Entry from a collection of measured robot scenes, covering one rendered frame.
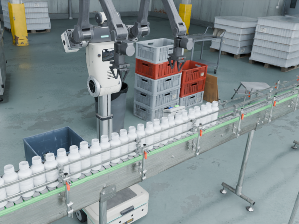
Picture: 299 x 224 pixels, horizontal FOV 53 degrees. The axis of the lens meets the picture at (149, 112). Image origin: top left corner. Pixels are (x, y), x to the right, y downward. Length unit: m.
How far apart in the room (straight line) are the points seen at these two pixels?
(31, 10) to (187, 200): 9.05
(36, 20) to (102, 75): 9.02
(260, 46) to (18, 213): 7.46
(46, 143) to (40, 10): 9.14
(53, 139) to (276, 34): 6.71
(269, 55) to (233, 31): 1.29
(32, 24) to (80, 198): 9.69
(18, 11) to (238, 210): 7.61
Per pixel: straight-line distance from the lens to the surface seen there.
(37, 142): 2.11
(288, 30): 7.94
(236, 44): 8.78
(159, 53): 3.99
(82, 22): 1.88
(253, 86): 5.13
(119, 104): 3.77
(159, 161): 1.84
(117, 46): 1.59
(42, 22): 11.13
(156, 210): 2.86
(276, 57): 8.09
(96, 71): 2.11
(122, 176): 1.69
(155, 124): 1.75
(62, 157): 1.47
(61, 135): 2.16
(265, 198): 3.29
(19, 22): 9.09
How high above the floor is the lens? 1.93
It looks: 24 degrees down
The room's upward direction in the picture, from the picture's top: 4 degrees clockwise
